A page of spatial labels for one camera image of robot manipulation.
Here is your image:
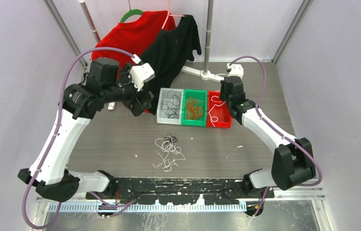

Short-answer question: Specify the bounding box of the white cable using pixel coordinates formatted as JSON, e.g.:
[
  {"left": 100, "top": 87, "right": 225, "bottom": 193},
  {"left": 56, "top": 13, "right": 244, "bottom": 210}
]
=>
[
  {"left": 152, "top": 135, "right": 187, "bottom": 173},
  {"left": 207, "top": 95, "right": 227, "bottom": 123}
]

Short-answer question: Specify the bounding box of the orange cable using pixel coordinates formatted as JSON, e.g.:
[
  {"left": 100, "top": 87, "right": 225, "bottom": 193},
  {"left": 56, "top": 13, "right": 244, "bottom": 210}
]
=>
[{"left": 185, "top": 96, "right": 205, "bottom": 121}]

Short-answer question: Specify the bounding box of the black thin cable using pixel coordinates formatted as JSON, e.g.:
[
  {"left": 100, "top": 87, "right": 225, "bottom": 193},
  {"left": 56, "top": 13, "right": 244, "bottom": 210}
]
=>
[{"left": 160, "top": 90, "right": 183, "bottom": 120}]

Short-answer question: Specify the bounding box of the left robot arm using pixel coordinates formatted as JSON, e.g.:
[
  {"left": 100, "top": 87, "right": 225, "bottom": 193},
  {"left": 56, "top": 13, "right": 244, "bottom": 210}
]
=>
[{"left": 18, "top": 58, "right": 155, "bottom": 202}]

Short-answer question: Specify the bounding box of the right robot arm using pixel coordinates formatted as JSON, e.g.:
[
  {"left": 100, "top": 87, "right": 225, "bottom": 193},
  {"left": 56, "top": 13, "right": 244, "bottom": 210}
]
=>
[{"left": 220, "top": 76, "right": 317, "bottom": 198}]

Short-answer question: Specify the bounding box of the red plastic bin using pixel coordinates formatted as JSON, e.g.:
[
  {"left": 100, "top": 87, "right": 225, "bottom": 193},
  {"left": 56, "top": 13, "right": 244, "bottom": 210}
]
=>
[{"left": 206, "top": 90, "right": 232, "bottom": 128}]

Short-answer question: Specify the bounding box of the green plastic bin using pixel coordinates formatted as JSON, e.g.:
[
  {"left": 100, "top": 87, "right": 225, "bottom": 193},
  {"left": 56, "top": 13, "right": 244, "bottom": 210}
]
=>
[{"left": 181, "top": 89, "right": 208, "bottom": 127}]

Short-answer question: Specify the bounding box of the white clothes rack stand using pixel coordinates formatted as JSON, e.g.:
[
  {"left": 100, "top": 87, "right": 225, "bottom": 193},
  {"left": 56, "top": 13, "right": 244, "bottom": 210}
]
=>
[{"left": 107, "top": 0, "right": 239, "bottom": 111}]

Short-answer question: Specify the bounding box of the white plastic bin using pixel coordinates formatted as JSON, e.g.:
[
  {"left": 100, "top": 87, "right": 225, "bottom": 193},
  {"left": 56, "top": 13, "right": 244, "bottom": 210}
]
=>
[{"left": 156, "top": 88, "right": 184, "bottom": 125}]

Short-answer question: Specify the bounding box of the black t-shirt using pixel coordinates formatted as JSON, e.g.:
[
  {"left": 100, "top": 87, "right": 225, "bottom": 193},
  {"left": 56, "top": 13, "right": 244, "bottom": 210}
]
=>
[{"left": 140, "top": 14, "right": 202, "bottom": 115}]

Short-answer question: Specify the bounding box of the red t-shirt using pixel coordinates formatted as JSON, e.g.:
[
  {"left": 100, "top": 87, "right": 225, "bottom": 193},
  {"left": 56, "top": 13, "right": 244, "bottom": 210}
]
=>
[{"left": 91, "top": 10, "right": 177, "bottom": 115}]

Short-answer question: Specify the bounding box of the green clothes hanger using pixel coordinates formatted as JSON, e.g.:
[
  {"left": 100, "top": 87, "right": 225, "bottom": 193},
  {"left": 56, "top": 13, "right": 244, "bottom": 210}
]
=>
[{"left": 120, "top": 9, "right": 143, "bottom": 23}]

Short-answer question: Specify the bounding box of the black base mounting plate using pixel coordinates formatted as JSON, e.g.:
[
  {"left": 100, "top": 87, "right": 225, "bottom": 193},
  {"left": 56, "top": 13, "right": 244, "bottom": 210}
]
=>
[{"left": 98, "top": 178, "right": 274, "bottom": 205}]

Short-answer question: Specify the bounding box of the pink clothes hanger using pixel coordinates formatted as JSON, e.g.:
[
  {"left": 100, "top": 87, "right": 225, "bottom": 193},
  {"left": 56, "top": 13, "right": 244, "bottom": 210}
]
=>
[{"left": 161, "top": 0, "right": 185, "bottom": 29}]

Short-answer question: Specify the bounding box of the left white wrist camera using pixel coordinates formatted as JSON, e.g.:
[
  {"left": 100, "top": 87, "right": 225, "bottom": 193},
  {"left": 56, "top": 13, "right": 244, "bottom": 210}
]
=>
[{"left": 129, "top": 54, "right": 155, "bottom": 92}]

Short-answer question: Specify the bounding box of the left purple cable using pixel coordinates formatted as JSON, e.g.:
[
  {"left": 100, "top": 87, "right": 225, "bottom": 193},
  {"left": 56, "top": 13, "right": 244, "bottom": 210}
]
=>
[{"left": 21, "top": 47, "right": 137, "bottom": 230}]

